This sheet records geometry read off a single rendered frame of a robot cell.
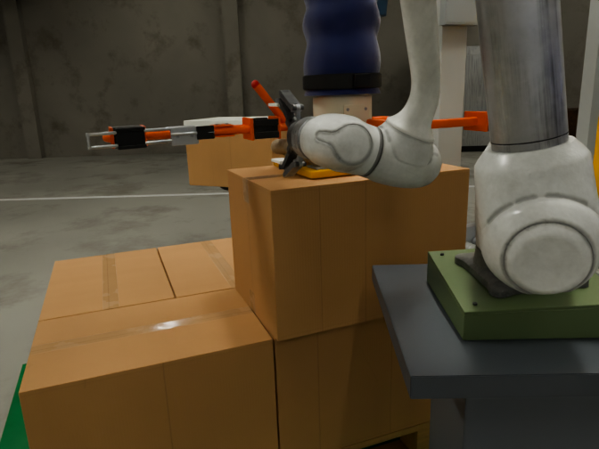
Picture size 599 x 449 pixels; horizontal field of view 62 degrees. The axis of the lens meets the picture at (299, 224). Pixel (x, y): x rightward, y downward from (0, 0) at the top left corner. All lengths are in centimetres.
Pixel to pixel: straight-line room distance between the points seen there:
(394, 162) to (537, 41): 37
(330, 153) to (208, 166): 229
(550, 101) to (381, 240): 74
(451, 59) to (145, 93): 876
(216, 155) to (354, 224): 189
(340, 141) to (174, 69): 1005
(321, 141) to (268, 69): 965
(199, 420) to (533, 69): 111
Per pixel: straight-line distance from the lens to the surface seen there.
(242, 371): 136
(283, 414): 147
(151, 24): 1105
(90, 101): 1145
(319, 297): 133
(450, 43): 287
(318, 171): 132
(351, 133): 88
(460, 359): 86
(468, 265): 104
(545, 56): 73
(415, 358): 85
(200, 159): 317
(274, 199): 120
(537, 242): 69
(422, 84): 98
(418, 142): 98
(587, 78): 497
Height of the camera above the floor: 117
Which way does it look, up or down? 15 degrees down
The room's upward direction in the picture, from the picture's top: 2 degrees counter-clockwise
